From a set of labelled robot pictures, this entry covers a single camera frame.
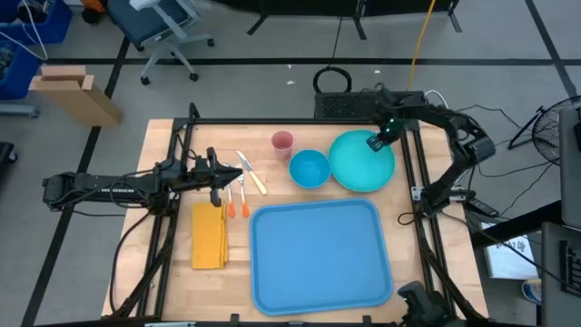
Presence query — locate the blue plastic bowl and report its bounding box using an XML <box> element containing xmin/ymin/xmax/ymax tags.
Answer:
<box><xmin>288</xmin><ymin>149</ymin><xmax>332</xmax><ymax>190</ymax></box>

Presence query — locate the coiled black cable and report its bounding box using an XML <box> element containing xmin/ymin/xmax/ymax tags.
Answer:
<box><xmin>311</xmin><ymin>65</ymin><xmax>353</xmax><ymax>94</ymax></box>

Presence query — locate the white paper sheet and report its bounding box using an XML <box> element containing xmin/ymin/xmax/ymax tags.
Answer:
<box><xmin>479</xmin><ymin>222</ymin><xmax>540</xmax><ymax>281</ymax></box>

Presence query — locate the black perforated computer case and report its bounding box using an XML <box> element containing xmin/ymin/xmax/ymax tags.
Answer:
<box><xmin>313</xmin><ymin>90</ymin><xmax>428</xmax><ymax>120</ymax></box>

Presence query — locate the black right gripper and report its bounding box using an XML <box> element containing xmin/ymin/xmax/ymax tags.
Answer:
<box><xmin>366</xmin><ymin>102</ymin><xmax>412</xmax><ymax>154</ymax></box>

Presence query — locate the black aluminium table frame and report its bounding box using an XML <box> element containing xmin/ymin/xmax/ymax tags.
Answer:
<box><xmin>102</xmin><ymin>102</ymin><xmax>489</xmax><ymax>327</ymax></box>

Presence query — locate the yellow cloth napkin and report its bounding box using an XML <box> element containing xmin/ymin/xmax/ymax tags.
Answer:
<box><xmin>190</xmin><ymin>202</ymin><xmax>230</xmax><ymax>271</ymax></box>

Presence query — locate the black device with green light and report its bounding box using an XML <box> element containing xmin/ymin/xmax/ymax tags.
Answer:
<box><xmin>397</xmin><ymin>280</ymin><xmax>455</xmax><ymax>327</ymax></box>

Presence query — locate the blue plastic bin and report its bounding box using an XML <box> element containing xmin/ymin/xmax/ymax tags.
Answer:
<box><xmin>0</xmin><ymin>39</ymin><xmax>41</xmax><ymax>100</ymax></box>
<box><xmin>0</xmin><ymin>0</ymin><xmax>74</xmax><ymax>45</ymax></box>

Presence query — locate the cream-handled metal knife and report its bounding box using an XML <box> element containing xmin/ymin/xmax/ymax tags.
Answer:
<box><xmin>234</xmin><ymin>150</ymin><xmax>269</xmax><ymax>196</ymax></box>

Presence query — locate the black floor fan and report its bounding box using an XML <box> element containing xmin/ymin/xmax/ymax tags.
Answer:
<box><xmin>507</xmin><ymin>94</ymin><xmax>581</xmax><ymax>165</ymax></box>

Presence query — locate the black desk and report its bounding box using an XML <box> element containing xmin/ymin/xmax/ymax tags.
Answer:
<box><xmin>469</xmin><ymin>199</ymin><xmax>581</xmax><ymax>327</ymax></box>

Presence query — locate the teal plastic plate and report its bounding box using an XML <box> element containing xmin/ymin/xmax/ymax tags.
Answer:
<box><xmin>328</xmin><ymin>129</ymin><xmax>397</xmax><ymax>193</ymax></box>

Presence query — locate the blue plastic tray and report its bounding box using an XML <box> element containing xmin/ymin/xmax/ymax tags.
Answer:
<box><xmin>248</xmin><ymin>197</ymin><xmax>394</xmax><ymax>317</ymax></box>

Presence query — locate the brown cardboard box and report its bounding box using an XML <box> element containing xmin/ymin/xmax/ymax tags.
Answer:
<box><xmin>27</xmin><ymin>64</ymin><xmax>123</xmax><ymax>128</ymax></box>

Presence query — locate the black partition screen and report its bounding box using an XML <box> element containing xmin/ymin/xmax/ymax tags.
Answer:
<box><xmin>212</xmin><ymin>0</ymin><xmax>464</xmax><ymax>41</ymax></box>

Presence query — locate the white cable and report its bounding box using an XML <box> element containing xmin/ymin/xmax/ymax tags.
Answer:
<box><xmin>0</xmin><ymin>0</ymin><xmax>49</xmax><ymax>63</ymax></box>
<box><xmin>424</xmin><ymin>89</ymin><xmax>450</xmax><ymax>110</ymax></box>

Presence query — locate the pink plastic cup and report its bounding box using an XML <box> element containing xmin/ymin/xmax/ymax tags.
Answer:
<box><xmin>271</xmin><ymin>130</ymin><xmax>295</xmax><ymax>160</ymax></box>

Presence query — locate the grey blue office chair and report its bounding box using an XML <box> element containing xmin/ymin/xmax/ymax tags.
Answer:
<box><xmin>106</xmin><ymin>0</ymin><xmax>215</xmax><ymax>86</ymax></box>

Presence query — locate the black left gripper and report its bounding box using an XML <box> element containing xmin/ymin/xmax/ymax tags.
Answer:
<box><xmin>179</xmin><ymin>146</ymin><xmax>244</xmax><ymax>208</ymax></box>

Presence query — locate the orange-handled metal spoon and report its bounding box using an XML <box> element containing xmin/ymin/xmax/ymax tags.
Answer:
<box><xmin>224</xmin><ymin>183</ymin><xmax>237</xmax><ymax>219</ymax></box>

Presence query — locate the yellow cable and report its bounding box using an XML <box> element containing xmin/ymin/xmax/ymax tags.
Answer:
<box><xmin>406</xmin><ymin>0</ymin><xmax>438</xmax><ymax>92</ymax></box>

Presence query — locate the black keyboard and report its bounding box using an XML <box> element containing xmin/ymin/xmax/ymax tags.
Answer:
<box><xmin>558</xmin><ymin>239</ymin><xmax>581</xmax><ymax>299</ymax></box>

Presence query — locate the black power strip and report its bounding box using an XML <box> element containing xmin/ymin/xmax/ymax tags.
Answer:
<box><xmin>462</xmin><ymin>195</ymin><xmax>500</xmax><ymax>218</ymax></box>

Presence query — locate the orange-handled metal fork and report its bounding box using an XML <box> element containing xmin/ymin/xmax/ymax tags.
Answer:
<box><xmin>235</xmin><ymin>172</ymin><xmax>251</xmax><ymax>219</ymax></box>

